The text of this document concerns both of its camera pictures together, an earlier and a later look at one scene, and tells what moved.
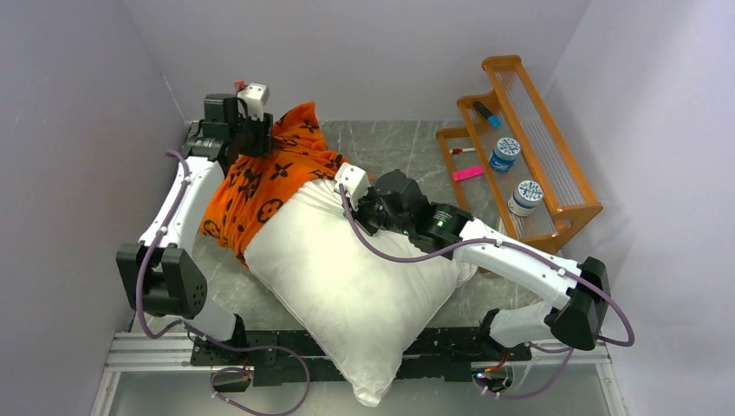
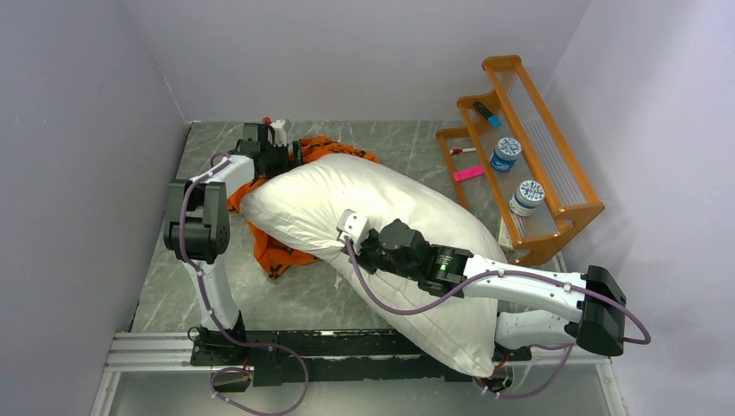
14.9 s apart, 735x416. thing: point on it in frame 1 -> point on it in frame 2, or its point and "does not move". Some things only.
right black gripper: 359,214 -> 363,252
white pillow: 362,293 -> 302,203
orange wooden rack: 510,168 does not move
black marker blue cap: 494,120 does not move
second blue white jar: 526,197 does not move
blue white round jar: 506,151 does not move
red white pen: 461,150 does not move
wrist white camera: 255,96 -> 280,138
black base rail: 302,358 does not move
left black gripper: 263,142 -> 296,158
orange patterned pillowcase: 301,150 -> 276,259
